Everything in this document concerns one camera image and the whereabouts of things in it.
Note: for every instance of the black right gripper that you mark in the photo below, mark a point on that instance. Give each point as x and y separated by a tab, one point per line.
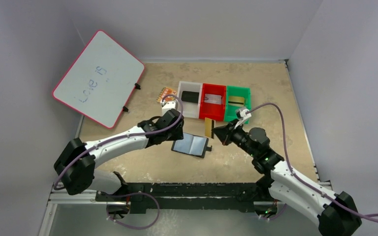
227	132

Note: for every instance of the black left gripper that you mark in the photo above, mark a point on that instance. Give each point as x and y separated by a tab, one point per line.
177	135

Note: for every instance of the black leather card holder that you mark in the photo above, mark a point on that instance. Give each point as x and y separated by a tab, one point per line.
193	145

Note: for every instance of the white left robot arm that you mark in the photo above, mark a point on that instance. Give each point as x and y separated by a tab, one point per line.
78	162

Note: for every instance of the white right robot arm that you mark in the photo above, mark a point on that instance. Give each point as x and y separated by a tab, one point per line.
314	201

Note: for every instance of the orange card pack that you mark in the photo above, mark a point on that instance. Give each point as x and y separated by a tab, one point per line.
164	95

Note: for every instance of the clear card in red bin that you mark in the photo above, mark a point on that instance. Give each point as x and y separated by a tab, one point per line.
213	99

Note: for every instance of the black object in white bin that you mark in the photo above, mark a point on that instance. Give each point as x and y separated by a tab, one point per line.
190	96

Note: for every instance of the white plastic bin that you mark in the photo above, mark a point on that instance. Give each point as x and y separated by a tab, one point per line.
190	110

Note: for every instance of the red plastic bin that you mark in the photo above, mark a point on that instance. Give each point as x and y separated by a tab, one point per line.
212	110

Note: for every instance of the green plastic bin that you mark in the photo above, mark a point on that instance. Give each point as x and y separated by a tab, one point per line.
230	111

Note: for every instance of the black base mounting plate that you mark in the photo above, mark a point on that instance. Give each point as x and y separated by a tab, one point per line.
245	197

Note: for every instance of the pink framed whiteboard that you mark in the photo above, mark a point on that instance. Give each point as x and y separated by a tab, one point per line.
100	81

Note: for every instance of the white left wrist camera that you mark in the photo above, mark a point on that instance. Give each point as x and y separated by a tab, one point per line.
169	105

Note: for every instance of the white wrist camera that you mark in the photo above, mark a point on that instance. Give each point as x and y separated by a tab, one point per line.
243	115
169	105

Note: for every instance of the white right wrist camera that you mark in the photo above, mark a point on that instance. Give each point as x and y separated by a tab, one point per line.
243	115

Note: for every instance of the aluminium rail frame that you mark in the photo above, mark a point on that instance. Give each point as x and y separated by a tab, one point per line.
82	215

